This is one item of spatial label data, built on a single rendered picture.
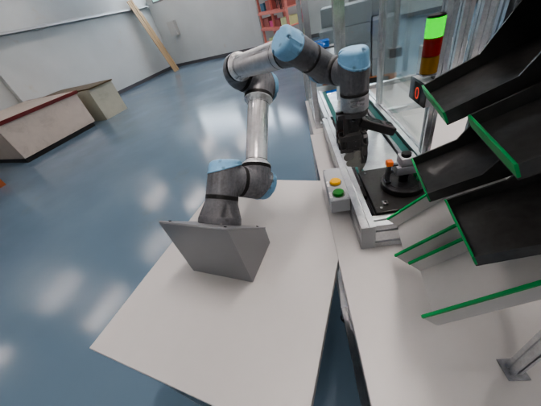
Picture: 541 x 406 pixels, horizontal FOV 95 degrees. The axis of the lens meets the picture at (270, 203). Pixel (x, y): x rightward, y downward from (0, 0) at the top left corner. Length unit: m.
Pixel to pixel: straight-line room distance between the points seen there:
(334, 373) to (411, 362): 0.91
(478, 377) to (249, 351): 0.52
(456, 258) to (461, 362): 0.23
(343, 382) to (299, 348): 0.88
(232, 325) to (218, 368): 0.11
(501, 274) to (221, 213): 0.69
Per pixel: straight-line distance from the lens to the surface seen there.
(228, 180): 0.85
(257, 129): 1.00
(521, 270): 0.62
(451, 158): 0.66
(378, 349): 0.75
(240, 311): 0.83
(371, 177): 1.00
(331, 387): 1.60
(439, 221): 0.72
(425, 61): 1.01
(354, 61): 0.71
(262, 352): 0.77
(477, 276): 0.64
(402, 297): 0.81
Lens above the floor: 1.56
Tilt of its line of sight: 38 degrees down
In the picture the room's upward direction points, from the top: 17 degrees counter-clockwise
